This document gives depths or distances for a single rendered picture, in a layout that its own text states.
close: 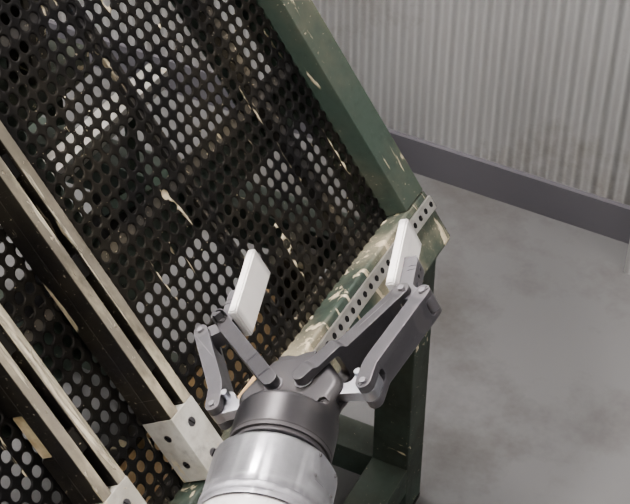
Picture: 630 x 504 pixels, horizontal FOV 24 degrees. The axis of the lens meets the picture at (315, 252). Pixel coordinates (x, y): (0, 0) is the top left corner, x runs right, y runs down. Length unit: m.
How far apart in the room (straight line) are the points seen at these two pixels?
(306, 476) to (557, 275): 3.21
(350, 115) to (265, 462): 1.87
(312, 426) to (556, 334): 2.99
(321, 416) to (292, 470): 0.06
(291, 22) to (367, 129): 0.26
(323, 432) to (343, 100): 1.82
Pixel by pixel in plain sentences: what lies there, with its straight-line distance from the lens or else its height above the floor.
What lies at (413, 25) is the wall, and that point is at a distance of 4.24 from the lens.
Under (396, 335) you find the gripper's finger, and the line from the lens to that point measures 1.04.
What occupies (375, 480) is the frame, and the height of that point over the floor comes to 0.18.
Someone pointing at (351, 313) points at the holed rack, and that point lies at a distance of 2.67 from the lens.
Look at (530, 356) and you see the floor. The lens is 3.91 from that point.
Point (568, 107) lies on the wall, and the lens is 4.15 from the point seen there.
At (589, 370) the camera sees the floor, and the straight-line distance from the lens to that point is 3.89.
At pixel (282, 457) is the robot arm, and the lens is 0.98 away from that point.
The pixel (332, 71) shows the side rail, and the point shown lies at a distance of 2.80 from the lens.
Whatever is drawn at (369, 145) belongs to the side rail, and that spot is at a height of 1.04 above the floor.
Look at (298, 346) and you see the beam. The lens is 2.60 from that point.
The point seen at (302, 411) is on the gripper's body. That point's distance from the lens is 1.01.
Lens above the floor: 2.69
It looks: 40 degrees down
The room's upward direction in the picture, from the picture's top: straight up
